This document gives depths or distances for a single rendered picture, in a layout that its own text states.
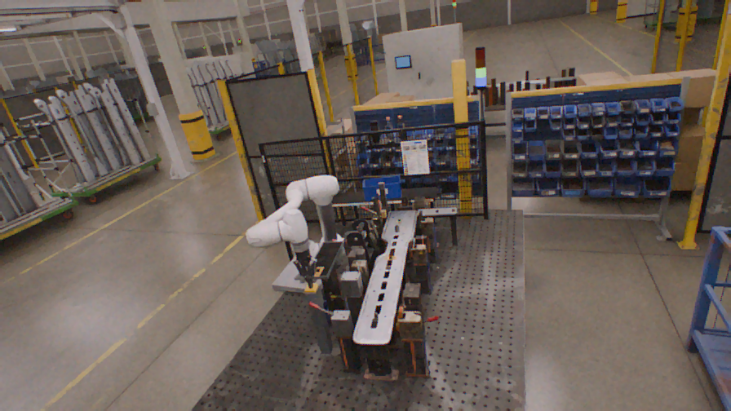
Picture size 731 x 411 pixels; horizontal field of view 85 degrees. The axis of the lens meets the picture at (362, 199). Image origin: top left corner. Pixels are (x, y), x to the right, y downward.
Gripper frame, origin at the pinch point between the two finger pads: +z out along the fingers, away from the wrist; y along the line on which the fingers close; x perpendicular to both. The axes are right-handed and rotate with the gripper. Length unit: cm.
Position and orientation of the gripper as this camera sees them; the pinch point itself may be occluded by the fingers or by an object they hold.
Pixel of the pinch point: (309, 281)
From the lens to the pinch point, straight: 214.9
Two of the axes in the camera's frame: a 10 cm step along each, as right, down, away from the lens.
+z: 1.6, 9.0, 4.1
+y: 9.7, -0.5, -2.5
